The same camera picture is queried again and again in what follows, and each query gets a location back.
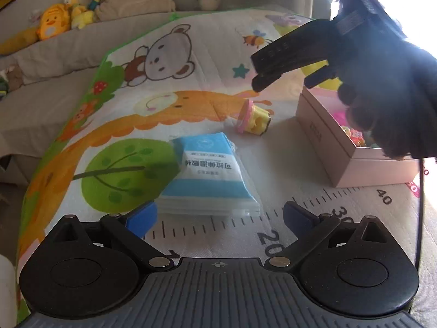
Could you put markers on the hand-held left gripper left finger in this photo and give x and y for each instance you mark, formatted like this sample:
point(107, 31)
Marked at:
point(141, 220)

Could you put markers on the person's right hand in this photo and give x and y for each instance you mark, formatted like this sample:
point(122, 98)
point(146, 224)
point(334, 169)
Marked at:
point(392, 92)

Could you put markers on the black-haired doll figure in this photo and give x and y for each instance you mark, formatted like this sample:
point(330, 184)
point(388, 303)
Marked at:
point(355, 135)

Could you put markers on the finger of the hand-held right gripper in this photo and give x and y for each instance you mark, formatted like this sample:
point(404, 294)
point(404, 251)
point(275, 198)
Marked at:
point(290, 49)
point(273, 80)

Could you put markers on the green plush toy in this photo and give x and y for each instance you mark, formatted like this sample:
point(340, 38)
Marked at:
point(2, 87)

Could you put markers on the brown plush toy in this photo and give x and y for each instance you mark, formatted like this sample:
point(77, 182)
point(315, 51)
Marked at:
point(13, 77)

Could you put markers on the yellow-green plush toy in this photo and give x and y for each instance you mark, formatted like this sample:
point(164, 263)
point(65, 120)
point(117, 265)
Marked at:
point(82, 17)

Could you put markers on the blue and white packet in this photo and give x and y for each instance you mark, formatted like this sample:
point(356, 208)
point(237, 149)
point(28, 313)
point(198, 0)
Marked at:
point(208, 177)

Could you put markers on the yellow and pink toy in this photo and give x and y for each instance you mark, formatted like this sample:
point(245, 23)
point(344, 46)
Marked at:
point(256, 119)

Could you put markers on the long yellow plush toy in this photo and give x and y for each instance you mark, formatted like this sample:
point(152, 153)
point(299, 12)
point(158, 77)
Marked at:
point(17, 42)

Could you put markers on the yellow duck plush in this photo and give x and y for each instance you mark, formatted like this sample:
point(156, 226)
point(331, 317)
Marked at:
point(51, 24)

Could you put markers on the pink cardboard box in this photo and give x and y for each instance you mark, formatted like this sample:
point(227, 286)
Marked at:
point(324, 133)

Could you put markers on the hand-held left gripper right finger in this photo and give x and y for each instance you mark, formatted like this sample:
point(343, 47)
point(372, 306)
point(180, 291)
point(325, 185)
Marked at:
point(300, 217)

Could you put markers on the cartoon printed play mat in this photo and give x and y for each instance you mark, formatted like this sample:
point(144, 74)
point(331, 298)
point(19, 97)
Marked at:
point(119, 126)

